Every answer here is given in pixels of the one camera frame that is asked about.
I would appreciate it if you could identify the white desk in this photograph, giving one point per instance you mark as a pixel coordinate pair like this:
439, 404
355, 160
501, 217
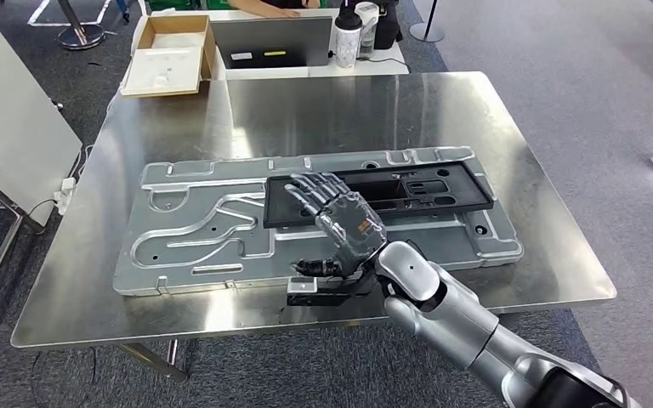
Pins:
371, 66

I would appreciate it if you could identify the white board panel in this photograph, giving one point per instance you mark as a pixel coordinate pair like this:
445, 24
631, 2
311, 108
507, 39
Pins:
11, 112

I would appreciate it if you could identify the green crate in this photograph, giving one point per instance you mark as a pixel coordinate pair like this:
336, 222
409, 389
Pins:
180, 4

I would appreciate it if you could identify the open cardboard box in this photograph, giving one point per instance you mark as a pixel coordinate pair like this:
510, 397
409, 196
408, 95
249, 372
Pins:
209, 48

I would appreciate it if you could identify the chrome stanchion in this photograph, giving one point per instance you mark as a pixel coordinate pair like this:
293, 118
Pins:
81, 36
427, 35

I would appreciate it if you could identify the white bottle black lid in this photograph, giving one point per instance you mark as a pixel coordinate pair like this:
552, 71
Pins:
348, 45

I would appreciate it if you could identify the person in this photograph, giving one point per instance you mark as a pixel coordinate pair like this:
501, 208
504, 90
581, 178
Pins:
259, 7

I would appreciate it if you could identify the stamped silver metal panel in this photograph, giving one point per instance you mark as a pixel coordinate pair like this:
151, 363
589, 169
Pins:
191, 248

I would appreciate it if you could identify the black bag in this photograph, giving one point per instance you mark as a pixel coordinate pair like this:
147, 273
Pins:
387, 28

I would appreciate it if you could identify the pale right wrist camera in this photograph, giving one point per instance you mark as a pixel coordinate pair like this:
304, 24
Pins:
326, 298

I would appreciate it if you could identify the white power adapter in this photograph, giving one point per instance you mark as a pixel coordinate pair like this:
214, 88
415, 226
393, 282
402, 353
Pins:
66, 194

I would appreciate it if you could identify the grey laptop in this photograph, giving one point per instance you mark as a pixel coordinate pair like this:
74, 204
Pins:
270, 39

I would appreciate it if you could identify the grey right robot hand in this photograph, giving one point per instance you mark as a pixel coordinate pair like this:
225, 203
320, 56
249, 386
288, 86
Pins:
352, 225

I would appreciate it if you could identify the steel workbench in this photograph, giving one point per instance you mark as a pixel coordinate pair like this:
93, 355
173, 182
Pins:
360, 107

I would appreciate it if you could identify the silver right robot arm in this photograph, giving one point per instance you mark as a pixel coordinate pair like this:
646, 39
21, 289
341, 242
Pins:
456, 321

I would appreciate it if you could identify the black plastic panel part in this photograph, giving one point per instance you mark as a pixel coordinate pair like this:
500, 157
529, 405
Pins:
461, 191

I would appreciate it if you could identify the clear tumbler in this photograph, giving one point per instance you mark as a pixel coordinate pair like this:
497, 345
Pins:
369, 34

